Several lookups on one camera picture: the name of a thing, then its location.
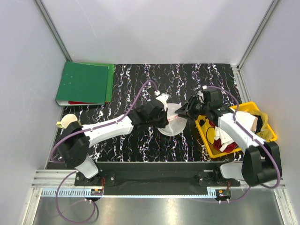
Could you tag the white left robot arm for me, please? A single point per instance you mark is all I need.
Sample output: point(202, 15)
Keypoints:
point(77, 139)

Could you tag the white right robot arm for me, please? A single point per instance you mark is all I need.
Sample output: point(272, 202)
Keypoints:
point(261, 164)

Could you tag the red folder under binder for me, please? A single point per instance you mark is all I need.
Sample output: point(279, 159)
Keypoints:
point(84, 103)

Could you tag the white garment in bin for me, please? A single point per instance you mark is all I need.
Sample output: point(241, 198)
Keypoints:
point(248, 120)

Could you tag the white pink mesh laundry bag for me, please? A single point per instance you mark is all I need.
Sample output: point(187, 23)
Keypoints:
point(176, 124)

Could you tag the cream yellow mug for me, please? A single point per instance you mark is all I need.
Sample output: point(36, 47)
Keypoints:
point(66, 121)

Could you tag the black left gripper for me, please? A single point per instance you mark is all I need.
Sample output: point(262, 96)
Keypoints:
point(164, 122)

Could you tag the green ring binder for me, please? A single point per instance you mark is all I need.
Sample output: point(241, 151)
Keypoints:
point(85, 82)

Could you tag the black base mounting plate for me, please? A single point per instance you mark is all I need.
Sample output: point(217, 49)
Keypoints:
point(158, 178)

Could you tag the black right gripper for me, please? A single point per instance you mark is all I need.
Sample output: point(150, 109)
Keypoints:
point(188, 108)

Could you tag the yellow plastic bin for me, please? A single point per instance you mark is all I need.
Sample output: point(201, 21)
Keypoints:
point(207, 131)

